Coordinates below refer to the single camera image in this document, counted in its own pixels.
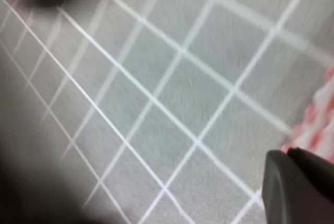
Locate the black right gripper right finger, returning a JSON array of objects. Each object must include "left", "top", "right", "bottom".
[{"left": 287, "top": 148, "right": 333, "bottom": 203}]

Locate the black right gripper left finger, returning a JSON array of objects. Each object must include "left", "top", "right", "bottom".
[{"left": 262, "top": 150, "right": 333, "bottom": 223}]

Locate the pink wavy striped towel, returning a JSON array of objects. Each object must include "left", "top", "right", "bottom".
[{"left": 281, "top": 67, "right": 333, "bottom": 163}]

